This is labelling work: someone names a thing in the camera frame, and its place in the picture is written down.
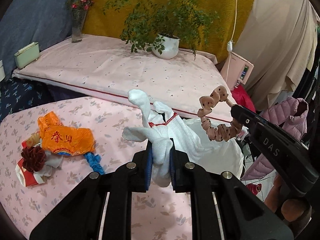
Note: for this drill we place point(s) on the dark blue floral cloth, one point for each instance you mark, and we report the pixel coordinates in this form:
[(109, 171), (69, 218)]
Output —
[(20, 92)]

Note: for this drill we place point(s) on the red and white paper pack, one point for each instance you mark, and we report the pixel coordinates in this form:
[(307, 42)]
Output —
[(25, 177)]

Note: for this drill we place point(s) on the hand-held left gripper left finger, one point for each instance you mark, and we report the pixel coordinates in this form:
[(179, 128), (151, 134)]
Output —
[(148, 160)]

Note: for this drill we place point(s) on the pink pad with red stripe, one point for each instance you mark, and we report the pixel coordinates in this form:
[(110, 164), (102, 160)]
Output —
[(100, 67)]

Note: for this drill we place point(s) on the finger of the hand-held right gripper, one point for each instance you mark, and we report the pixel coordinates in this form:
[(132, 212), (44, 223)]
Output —
[(243, 116)]

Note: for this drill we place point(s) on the white knit glove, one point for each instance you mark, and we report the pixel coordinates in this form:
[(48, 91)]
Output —
[(160, 135)]

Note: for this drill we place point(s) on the white box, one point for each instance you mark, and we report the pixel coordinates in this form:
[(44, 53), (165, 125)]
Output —
[(1, 71)]

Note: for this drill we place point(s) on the pink dotted scrunchie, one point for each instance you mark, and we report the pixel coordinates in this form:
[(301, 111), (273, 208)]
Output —
[(220, 132)]

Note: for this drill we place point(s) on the beige curtain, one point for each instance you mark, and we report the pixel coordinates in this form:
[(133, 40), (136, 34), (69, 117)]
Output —
[(275, 42)]

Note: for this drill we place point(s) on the orange plastic bag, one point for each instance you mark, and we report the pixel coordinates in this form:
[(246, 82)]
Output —
[(67, 137)]

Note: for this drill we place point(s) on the dark red scrunchie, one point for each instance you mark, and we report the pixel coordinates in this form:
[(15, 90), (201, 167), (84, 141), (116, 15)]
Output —
[(33, 158)]

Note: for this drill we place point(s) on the red thermos bottle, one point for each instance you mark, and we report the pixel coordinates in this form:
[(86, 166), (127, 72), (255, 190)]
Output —
[(253, 188)]

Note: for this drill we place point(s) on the yellow cloth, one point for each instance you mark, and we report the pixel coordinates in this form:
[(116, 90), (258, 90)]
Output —
[(100, 25)]

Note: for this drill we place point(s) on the bin with white liner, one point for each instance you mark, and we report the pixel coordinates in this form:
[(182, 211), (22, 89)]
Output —
[(225, 155)]

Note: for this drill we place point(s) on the person's right hand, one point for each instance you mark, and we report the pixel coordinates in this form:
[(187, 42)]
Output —
[(293, 208)]

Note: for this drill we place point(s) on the white crumpled tissue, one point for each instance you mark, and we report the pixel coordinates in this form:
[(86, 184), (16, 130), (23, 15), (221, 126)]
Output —
[(53, 161)]

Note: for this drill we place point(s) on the red cloth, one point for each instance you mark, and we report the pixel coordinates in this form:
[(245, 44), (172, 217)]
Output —
[(243, 97)]

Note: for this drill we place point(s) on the red flowers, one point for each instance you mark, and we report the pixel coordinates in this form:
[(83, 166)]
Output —
[(80, 4)]

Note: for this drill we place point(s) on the glass vase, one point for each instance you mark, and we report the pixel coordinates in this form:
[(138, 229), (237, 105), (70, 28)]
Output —
[(77, 30)]

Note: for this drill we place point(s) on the pink puffer jacket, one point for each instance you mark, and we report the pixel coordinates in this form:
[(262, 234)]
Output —
[(282, 115)]

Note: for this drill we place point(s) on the pale green box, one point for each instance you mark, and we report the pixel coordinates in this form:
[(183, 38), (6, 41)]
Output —
[(26, 55)]

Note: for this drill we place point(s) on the blue grey cloth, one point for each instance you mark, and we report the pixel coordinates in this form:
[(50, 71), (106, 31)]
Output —
[(37, 17)]

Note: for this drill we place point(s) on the potted green plant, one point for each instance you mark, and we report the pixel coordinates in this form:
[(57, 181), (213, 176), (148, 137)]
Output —
[(166, 46)]

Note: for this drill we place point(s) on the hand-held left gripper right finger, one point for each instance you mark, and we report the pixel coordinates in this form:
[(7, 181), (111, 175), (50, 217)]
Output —
[(173, 165)]

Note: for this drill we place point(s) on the dark hanging clothes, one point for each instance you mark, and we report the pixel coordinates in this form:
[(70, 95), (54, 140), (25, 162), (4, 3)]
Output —
[(313, 92)]

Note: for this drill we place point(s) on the blue plastic scrap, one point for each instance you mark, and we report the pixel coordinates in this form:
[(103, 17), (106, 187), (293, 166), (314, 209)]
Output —
[(93, 163)]

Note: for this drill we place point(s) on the pink floral sheet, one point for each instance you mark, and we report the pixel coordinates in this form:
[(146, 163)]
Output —
[(37, 200)]

